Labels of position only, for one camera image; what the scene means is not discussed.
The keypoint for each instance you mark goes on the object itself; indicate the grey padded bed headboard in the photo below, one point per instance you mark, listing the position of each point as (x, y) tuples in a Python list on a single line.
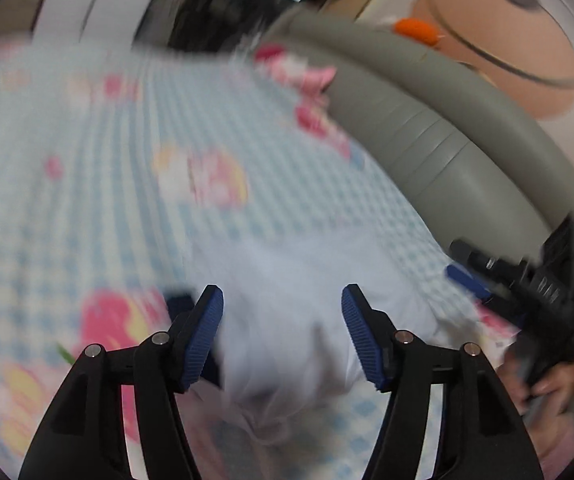
[(442, 160)]

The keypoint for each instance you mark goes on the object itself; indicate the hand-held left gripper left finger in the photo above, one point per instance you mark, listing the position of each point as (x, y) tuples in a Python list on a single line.
[(204, 340)]

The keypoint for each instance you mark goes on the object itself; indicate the white shirt with navy trim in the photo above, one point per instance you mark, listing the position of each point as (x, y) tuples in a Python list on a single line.
[(287, 300)]

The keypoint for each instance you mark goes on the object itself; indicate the pink plush toy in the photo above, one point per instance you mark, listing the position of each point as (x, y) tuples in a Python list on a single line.
[(297, 72)]

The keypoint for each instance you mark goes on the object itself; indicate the checkered cartoon print blanket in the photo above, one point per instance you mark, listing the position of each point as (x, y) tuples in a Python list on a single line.
[(92, 210)]

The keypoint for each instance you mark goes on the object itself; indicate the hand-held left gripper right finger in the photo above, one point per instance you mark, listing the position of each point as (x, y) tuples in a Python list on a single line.
[(362, 340)]

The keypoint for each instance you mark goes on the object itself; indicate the glass door wardrobe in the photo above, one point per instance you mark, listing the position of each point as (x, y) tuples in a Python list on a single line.
[(207, 25)]

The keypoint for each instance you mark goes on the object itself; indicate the person's right hand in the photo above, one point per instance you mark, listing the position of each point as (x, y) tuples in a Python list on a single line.
[(552, 387)]

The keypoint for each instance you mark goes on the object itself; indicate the person's right forearm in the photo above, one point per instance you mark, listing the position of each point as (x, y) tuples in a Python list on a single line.
[(562, 445)]

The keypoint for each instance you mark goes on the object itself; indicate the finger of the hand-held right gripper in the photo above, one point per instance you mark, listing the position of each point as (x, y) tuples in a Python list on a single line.
[(467, 282), (472, 255)]

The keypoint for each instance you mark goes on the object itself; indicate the orange plush toy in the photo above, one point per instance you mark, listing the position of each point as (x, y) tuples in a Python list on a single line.
[(414, 30)]

